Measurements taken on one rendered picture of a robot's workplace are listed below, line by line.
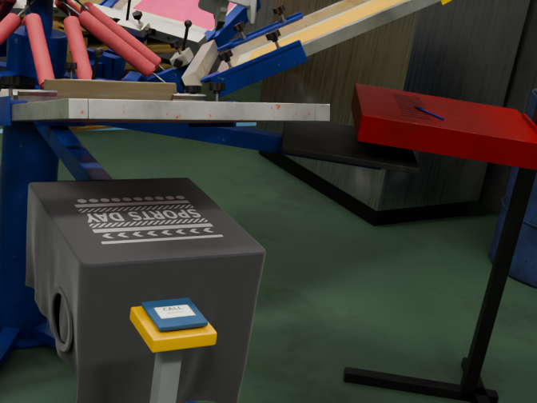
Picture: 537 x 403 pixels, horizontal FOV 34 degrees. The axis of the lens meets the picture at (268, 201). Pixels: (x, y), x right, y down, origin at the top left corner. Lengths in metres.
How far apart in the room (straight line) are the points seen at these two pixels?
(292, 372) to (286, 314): 0.46
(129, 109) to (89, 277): 0.39
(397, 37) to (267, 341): 1.94
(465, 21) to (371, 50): 0.52
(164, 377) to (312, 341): 1.98
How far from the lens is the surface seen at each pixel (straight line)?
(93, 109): 1.70
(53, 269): 2.12
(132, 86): 2.36
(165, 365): 1.72
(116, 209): 2.17
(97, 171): 2.50
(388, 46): 4.81
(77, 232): 2.03
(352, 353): 3.65
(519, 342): 4.10
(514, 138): 2.91
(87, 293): 1.91
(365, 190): 4.97
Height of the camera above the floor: 1.77
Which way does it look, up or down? 20 degrees down
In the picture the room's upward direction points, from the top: 9 degrees clockwise
